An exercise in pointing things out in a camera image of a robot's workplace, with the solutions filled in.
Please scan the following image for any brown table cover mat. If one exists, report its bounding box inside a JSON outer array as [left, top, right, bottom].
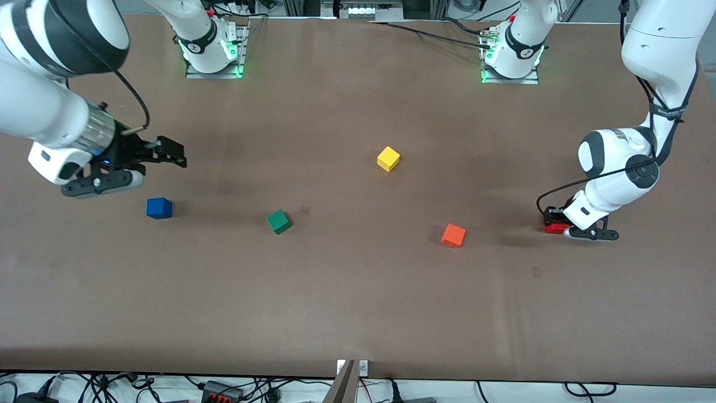
[[0, 14, 716, 387]]

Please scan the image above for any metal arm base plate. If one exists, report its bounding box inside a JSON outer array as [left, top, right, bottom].
[[185, 22, 248, 79], [479, 28, 540, 85]]

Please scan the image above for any blue wooden block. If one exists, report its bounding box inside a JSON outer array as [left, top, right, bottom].
[[146, 197, 173, 219]]

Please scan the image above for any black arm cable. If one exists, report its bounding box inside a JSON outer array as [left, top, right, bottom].
[[536, 0, 700, 216], [49, 0, 152, 136]]

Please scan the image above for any grey camera stand post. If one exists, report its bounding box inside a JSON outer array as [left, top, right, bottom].
[[323, 359, 359, 403]]

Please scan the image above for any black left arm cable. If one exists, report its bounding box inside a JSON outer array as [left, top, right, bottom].
[[536, 0, 700, 216]]

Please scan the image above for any black cable on table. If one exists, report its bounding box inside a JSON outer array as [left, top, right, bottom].
[[366, 20, 496, 50]]

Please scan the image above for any green wooden block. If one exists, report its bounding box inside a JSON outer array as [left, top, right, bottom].
[[266, 209, 293, 235]]

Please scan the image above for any black looped cable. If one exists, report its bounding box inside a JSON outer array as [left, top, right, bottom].
[[564, 381, 618, 398]]

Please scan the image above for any black orange power strip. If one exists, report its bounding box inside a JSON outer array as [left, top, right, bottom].
[[200, 380, 245, 403]]

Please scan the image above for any orange wooden block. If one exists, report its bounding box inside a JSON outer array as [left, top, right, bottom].
[[440, 223, 467, 249]]

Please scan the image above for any white terminal block device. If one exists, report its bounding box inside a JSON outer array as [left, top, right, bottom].
[[340, 0, 404, 21]]

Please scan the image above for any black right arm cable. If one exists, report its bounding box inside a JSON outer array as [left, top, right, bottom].
[[49, 0, 152, 136]]

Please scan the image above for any yellow wooden block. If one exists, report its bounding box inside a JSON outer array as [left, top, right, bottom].
[[376, 146, 401, 173]]

